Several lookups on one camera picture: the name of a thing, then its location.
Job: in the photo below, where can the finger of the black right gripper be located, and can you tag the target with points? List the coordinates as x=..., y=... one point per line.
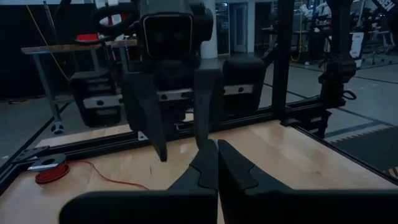
x=208, y=102
x=146, y=105

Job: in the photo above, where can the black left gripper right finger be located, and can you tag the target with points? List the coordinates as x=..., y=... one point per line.
x=280, y=207

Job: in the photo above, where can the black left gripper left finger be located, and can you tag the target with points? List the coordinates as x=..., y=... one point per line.
x=155, y=207

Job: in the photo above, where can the red storage bin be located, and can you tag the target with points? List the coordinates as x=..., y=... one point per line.
x=87, y=37

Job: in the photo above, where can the wooden side table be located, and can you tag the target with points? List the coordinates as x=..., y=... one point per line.
x=62, y=48

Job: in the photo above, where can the black aluminium table frame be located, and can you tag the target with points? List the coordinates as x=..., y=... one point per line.
x=93, y=146

